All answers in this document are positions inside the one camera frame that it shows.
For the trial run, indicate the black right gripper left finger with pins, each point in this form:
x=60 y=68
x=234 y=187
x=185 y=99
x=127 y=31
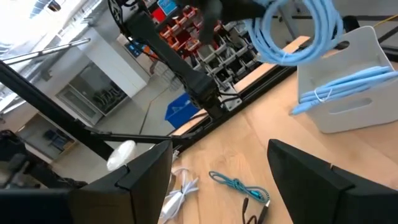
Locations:
x=124 y=202

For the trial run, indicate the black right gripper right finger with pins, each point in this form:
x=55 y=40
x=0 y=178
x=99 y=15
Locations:
x=326 y=202

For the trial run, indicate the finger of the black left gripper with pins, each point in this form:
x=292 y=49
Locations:
x=211 y=21

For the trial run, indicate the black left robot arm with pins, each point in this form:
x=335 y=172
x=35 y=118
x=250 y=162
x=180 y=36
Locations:
x=174 y=65

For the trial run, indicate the parts bin rack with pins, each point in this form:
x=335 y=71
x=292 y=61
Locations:
x=217 y=62

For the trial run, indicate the white rounded object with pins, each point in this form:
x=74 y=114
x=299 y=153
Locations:
x=121 y=155

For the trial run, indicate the white power plug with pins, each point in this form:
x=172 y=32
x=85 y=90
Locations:
x=175 y=154

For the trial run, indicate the white plastic storage bin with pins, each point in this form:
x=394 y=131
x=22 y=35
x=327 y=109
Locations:
x=357 y=121

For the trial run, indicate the blue plastic floor bin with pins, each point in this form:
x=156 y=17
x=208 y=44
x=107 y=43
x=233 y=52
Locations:
x=180 y=112

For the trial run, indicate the white cabinet with glass doors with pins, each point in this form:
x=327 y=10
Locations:
x=124 y=71

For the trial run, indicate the grey metal pole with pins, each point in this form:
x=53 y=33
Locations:
x=46 y=51

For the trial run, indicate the white metal corner bracket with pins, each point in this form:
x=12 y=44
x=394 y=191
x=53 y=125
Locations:
x=231 y=102

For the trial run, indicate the black frame strut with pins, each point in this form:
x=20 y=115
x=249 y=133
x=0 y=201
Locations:
x=46 y=109

